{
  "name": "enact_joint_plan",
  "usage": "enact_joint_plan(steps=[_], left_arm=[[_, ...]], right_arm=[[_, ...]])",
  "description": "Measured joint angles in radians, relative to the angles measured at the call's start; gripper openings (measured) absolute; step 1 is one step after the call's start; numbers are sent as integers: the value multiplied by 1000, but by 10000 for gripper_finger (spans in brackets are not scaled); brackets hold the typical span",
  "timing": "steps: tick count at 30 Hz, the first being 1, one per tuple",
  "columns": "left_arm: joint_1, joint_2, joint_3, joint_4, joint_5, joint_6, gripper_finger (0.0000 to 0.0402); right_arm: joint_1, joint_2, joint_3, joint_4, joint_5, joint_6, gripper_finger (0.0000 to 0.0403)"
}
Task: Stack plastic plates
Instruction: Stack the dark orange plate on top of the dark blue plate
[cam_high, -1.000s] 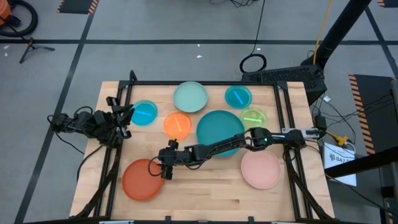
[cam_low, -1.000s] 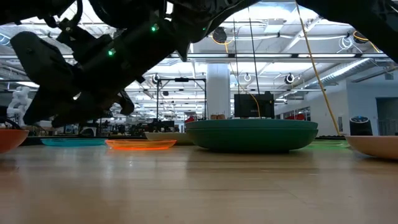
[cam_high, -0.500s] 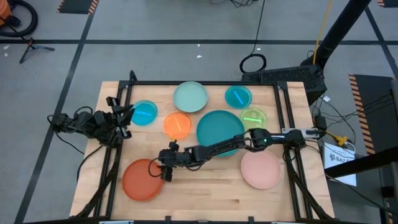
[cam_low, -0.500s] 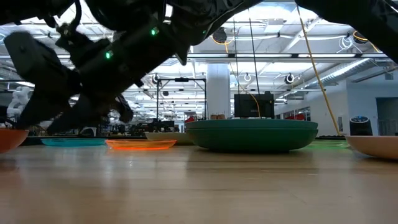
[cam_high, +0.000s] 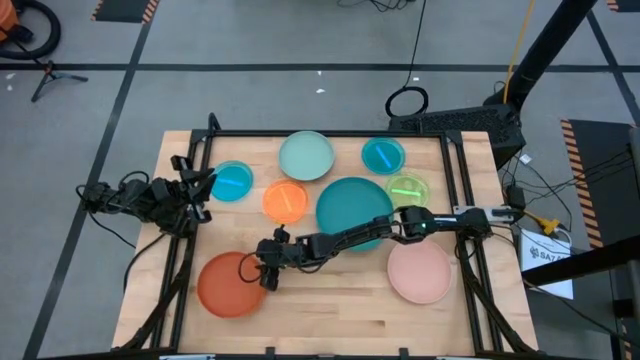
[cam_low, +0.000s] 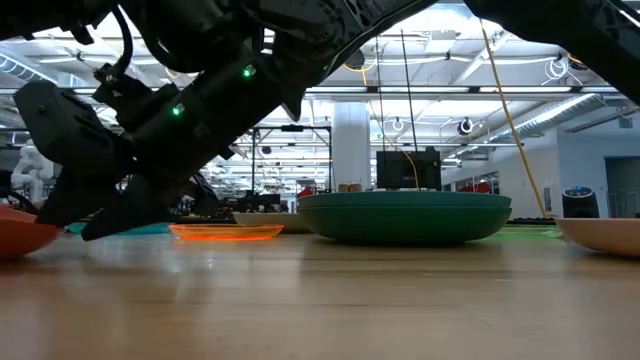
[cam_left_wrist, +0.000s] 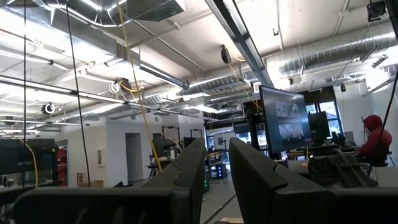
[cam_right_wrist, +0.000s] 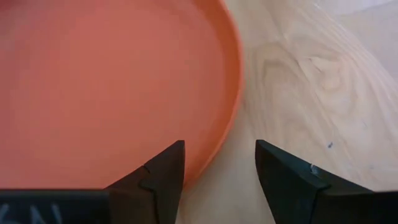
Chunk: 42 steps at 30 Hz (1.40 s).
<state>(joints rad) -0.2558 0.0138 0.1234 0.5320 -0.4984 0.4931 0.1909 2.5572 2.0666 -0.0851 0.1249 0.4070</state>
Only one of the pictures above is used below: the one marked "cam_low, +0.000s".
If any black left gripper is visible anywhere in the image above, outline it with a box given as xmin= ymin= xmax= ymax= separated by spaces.
xmin=13 ymin=79 xmax=174 ymax=242

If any red-orange plastic plate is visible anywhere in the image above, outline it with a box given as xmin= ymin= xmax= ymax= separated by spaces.
xmin=0 ymin=206 xmax=62 ymax=260

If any small transparent orange plate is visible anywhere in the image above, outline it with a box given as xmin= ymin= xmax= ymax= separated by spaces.
xmin=168 ymin=222 xmax=286 ymax=243

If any pink plastic plate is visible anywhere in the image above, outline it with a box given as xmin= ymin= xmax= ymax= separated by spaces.
xmin=554 ymin=216 xmax=640 ymax=258

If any small transparent blue plate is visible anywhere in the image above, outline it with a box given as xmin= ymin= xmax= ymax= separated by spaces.
xmin=66 ymin=221 xmax=172 ymax=237

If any white round column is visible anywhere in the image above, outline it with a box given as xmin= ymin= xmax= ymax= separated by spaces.
xmin=331 ymin=101 xmax=373 ymax=192

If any black computer tower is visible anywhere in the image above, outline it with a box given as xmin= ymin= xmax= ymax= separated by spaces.
xmin=375 ymin=147 xmax=443 ymax=192

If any large dark green plate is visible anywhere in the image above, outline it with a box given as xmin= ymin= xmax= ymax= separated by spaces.
xmin=299 ymin=205 xmax=513 ymax=247

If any small transparent green plate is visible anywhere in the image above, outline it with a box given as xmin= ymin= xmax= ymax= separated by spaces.
xmin=499 ymin=224 xmax=565 ymax=240

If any black cylindrical air purifier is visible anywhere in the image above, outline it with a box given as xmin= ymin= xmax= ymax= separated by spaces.
xmin=561 ymin=185 xmax=601 ymax=220

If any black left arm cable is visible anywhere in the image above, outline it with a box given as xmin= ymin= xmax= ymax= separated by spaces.
xmin=102 ymin=3 xmax=135 ymax=81

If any tall black frame stand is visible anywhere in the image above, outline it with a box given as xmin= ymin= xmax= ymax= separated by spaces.
xmin=251 ymin=124 xmax=334 ymax=195

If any black ceiling cable reel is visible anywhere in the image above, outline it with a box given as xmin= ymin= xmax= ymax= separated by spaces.
xmin=343 ymin=48 xmax=367 ymax=72

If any thin black cable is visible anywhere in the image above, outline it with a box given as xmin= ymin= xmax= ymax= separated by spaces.
xmin=400 ymin=28 xmax=420 ymax=152
xmin=374 ymin=34 xmax=385 ymax=152

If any black metal table frame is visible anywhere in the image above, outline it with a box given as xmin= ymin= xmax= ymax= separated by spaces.
xmin=172 ymin=214 xmax=559 ymax=227

